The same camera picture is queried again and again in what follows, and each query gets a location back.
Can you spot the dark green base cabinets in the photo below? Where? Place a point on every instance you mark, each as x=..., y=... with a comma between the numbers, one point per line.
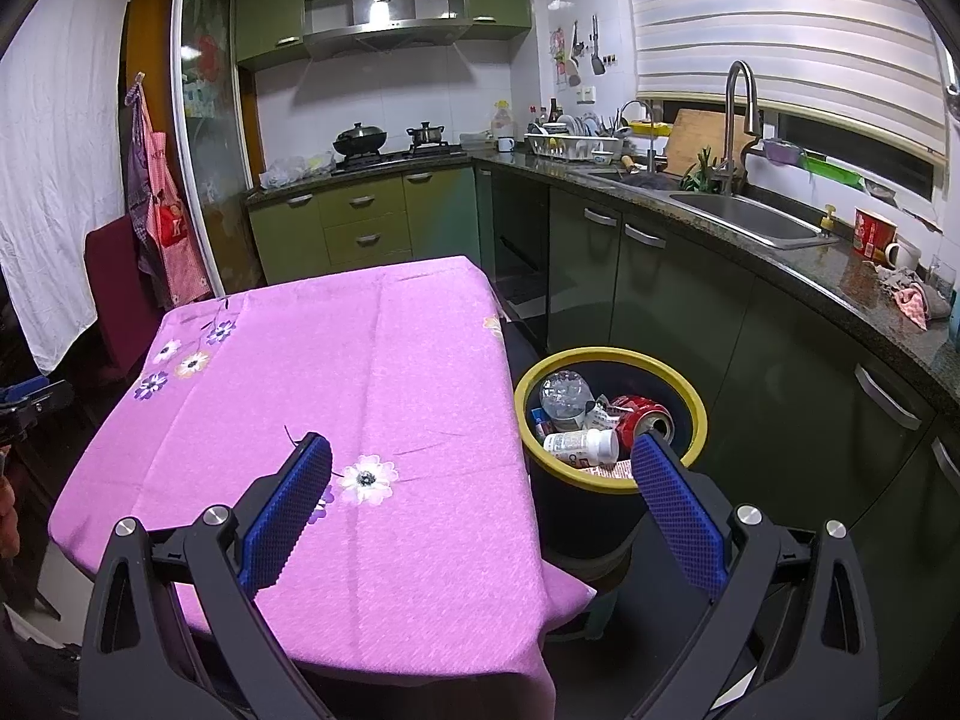
x=750, y=360

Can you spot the red soda can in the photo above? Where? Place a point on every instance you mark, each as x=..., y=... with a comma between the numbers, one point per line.
x=634, y=412

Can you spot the small steel faucet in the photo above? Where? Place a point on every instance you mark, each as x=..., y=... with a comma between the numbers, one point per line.
x=649, y=127

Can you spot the steel pot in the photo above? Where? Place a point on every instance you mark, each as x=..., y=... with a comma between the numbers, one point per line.
x=426, y=135

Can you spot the white wall socket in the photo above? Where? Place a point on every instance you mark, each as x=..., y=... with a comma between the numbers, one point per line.
x=586, y=95

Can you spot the pink rag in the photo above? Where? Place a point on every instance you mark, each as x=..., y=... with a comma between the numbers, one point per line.
x=911, y=300

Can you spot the steel sink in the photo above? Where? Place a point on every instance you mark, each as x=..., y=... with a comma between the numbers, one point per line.
x=750, y=217

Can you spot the green wall cabinets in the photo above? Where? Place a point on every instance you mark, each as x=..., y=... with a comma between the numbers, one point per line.
x=270, y=7

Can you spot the white pill bottle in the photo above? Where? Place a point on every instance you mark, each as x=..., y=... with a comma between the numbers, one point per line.
x=581, y=446

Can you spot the black yellow-rimmed trash bin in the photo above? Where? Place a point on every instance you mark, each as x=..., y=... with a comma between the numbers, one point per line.
x=600, y=355

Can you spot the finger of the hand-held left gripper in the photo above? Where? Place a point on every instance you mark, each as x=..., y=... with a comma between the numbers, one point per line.
x=30, y=391

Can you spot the pink checked apron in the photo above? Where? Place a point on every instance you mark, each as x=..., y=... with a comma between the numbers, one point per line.
x=169, y=225

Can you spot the white hanging sheet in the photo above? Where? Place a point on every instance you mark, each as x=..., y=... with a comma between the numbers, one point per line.
x=60, y=165

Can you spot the gas stove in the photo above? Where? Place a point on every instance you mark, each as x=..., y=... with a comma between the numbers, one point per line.
x=405, y=156

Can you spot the clear plastic bags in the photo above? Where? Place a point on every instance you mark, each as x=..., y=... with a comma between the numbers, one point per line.
x=292, y=171

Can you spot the white ceramic mug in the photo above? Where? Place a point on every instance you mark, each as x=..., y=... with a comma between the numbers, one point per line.
x=904, y=255

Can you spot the wooden cutting board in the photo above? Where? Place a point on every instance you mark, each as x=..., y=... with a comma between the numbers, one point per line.
x=697, y=139

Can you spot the maroon chair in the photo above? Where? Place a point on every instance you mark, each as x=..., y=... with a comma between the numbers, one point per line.
x=112, y=292

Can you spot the green plastic tray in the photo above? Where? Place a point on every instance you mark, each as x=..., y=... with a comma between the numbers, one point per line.
x=836, y=170

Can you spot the tall steel faucet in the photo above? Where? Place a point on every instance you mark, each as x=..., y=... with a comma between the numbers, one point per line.
x=731, y=127

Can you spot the dish rack with dishes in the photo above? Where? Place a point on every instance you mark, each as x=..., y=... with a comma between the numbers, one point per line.
x=570, y=142

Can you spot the dark glass bottle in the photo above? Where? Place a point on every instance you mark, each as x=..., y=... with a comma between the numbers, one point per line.
x=554, y=114

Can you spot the black wok with lid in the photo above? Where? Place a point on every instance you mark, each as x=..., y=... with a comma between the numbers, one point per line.
x=360, y=141

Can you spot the pink floral tablecloth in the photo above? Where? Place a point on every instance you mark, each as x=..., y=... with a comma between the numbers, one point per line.
x=337, y=360

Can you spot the white window blind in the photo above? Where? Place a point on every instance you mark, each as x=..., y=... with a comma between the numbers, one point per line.
x=772, y=30

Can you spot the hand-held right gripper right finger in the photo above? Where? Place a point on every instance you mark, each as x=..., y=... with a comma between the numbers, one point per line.
x=675, y=502

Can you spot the clear plastic bottle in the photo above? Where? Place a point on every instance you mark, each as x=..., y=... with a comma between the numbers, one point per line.
x=566, y=394

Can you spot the white plastic jug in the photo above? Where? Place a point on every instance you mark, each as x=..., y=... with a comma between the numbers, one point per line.
x=504, y=121

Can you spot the person's left hand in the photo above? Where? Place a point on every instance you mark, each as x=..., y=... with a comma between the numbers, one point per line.
x=7, y=510

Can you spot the glass sliding door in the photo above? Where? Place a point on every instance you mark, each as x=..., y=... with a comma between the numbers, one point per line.
x=210, y=127

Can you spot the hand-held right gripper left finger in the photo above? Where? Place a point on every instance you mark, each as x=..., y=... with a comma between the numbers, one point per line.
x=285, y=510

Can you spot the light green base cabinet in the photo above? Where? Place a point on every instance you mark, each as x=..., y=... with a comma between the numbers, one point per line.
x=360, y=225

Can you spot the green leafy plant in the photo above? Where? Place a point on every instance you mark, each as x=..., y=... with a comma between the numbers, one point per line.
x=697, y=176

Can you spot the red paper cup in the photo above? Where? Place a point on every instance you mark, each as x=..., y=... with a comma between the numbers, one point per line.
x=874, y=236

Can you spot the purple basket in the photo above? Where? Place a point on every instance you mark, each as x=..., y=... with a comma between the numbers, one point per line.
x=784, y=152

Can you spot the black hanging spatula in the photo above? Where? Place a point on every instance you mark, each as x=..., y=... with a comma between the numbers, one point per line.
x=598, y=64

